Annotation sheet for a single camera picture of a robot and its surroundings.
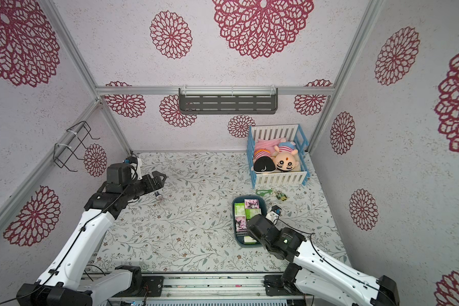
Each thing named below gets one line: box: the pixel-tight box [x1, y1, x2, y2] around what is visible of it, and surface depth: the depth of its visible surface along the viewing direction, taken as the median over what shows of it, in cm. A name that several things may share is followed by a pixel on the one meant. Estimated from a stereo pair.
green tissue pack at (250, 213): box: [244, 207, 262, 220], surface depth 90 cm
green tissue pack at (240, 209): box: [233, 202, 247, 217], surface depth 91 cm
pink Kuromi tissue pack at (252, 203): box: [244, 198, 260, 210], surface depth 94 cm
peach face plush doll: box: [273, 138, 299, 173], surface depth 104 cm
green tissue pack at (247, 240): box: [243, 235, 257, 245], surface depth 81 cm
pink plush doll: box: [254, 137, 282, 156], surface depth 115 cm
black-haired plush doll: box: [253, 156, 277, 174], surface depth 99 cm
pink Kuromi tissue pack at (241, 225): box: [234, 216, 248, 235], surface depth 87 cm
